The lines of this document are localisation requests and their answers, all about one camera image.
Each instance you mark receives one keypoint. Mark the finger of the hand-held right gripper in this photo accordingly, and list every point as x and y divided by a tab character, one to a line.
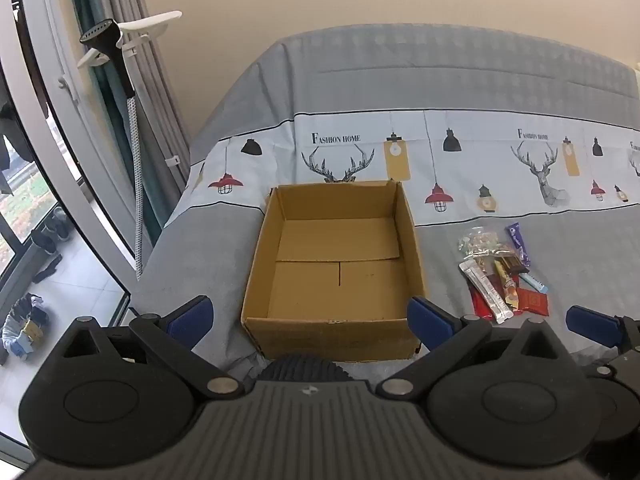
592	322

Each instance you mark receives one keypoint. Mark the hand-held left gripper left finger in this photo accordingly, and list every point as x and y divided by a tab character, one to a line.
190	317

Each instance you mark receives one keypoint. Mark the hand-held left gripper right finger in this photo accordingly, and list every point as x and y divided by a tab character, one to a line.
430	321

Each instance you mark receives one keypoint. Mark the dark red snack packet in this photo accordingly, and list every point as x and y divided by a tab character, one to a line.
476	304

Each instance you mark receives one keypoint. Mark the red square packet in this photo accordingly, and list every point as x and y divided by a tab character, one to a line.
533	302

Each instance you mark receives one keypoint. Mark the silver stick packet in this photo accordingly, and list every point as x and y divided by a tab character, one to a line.
487	290

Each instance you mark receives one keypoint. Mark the light blue snack packet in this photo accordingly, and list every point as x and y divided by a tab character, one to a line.
533	283

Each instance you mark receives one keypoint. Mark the yellow snack packet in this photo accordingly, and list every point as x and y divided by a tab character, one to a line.
510	291

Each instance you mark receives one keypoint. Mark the clear candy bag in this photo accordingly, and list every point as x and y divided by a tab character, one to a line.
480	242

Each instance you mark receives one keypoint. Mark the brown chocolate bar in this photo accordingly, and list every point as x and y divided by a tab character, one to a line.
512	263

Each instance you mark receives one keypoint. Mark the purple snack packet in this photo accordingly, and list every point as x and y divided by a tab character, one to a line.
517	242

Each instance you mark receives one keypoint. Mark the brown cardboard box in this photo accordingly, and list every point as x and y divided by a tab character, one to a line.
325	280

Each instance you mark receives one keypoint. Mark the white curtain clip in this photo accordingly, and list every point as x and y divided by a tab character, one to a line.
172	160

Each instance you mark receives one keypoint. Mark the dark shoes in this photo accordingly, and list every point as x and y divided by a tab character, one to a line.
47	240

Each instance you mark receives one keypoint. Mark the cluttered bag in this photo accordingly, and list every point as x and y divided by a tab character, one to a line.
22	327

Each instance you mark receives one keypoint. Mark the grey curtain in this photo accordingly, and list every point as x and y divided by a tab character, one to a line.
150	110

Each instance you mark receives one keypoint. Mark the grey printed bed sheet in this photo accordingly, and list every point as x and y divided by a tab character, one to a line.
500	85

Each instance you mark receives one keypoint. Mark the dark hanging clothes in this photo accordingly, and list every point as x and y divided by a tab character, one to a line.
10	145

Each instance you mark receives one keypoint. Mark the black garment steamer head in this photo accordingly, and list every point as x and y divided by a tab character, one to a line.
107	35

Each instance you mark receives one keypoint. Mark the white window frame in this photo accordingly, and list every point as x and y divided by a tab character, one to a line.
65	125

